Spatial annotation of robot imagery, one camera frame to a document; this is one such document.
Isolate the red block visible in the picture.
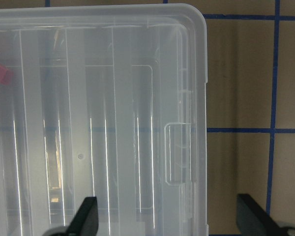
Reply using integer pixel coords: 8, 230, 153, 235
0, 64, 13, 85

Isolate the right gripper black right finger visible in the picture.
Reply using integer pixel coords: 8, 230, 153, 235
236, 194, 285, 236

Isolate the clear plastic box lid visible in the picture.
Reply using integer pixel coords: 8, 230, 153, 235
0, 3, 208, 236

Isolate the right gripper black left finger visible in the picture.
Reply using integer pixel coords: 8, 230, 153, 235
65, 197, 99, 236

